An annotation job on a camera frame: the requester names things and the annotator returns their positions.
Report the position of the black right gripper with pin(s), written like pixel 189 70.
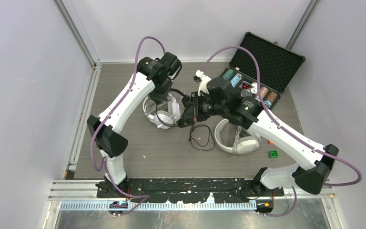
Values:
pixel 197 99

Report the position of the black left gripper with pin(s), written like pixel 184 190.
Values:
pixel 158 98

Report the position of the black headphones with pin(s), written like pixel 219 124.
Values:
pixel 169 118

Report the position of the small white headphones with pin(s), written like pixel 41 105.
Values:
pixel 148 107

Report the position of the large white grey headphones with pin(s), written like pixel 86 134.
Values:
pixel 244 141

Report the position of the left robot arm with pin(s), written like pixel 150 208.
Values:
pixel 149 86

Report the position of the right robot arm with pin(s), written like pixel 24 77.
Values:
pixel 313 161

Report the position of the green lego brick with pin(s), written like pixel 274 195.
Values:
pixel 273 154

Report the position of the black poker chip case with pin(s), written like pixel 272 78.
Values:
pixel 277 65

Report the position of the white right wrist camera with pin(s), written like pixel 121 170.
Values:
pixel 202 80

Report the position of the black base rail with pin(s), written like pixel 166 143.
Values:
pixel 187 190

